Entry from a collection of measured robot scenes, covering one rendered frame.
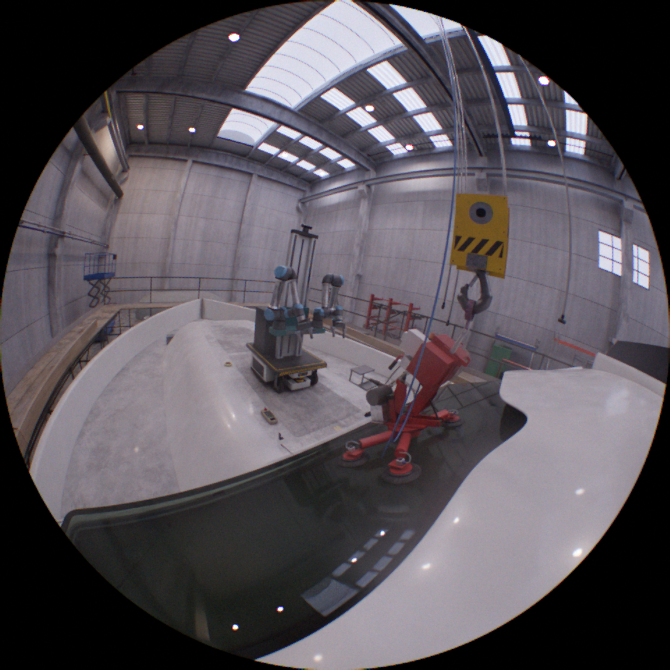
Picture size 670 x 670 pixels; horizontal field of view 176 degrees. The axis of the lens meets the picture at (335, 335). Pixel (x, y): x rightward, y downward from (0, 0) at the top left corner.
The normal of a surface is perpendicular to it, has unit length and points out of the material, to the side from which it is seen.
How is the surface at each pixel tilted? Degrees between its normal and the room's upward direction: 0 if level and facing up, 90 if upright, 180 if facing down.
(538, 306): 90
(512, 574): 20
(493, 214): 90
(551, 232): 90
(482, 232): 90
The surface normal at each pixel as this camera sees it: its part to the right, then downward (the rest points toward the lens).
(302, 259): 0.66, 0.29
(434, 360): -0.75, 0.04
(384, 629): -0.09, -1.00
